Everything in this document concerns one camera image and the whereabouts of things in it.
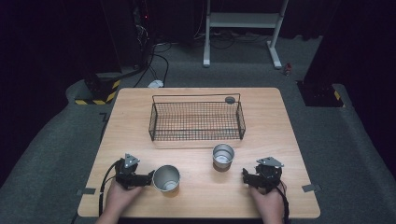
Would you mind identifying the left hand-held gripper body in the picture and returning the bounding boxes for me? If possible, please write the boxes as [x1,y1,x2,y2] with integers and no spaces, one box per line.
[114,153,143,190]

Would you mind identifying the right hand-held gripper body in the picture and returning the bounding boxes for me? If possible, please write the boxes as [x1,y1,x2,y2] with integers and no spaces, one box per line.
[253,156,285,189]

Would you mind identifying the tall steel cup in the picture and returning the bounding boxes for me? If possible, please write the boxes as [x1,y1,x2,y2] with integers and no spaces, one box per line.
[151,164,181,194]

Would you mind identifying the short steel cup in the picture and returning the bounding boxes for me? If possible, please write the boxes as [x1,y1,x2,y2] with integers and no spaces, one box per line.
[212,143,235,173]

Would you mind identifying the black wire basket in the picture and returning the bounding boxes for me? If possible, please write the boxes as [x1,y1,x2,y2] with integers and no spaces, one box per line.
[148,92,247,143]

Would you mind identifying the person's left hand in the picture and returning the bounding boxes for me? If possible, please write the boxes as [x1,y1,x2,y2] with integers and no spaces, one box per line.
[104,181,144,217]

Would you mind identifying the person's right hand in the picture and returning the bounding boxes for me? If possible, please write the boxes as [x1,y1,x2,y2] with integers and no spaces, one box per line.
[248,183,286,220]

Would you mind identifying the grey tape piece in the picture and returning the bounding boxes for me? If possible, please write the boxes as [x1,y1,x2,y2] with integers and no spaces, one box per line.
[301,183,322,193]
[76,187,97,197]

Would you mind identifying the black yellow striped stand base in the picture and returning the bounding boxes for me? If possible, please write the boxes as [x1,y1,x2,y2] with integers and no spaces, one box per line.
[74,74,121,106]

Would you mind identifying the white power adapter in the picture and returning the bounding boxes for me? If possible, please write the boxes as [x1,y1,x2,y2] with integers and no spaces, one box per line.
[147,79,165,89]

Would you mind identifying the black stand base yellow mark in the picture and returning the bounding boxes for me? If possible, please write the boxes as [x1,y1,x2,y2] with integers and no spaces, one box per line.
[296,79,346,108]

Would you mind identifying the dark equipment rack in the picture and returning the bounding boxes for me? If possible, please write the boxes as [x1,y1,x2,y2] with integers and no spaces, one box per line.
[130,0,157,71]

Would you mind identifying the white metal stand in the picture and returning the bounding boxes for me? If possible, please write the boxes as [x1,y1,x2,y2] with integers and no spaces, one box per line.
[203,0,290,70]

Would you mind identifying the right hand-held gripper cable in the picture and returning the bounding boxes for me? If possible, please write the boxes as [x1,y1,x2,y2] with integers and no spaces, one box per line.
[274,180,291,224]

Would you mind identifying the hand-held gripper cable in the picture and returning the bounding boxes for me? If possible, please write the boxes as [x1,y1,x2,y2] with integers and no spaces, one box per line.
[98,159,121,217]
[274,180,291,224]

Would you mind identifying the left hand-held gripper cable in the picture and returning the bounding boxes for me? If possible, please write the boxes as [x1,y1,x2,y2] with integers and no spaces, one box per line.
[98,159,121,217]

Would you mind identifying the black floor cables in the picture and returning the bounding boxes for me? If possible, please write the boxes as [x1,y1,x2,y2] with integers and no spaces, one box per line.
[133,41,173,89]

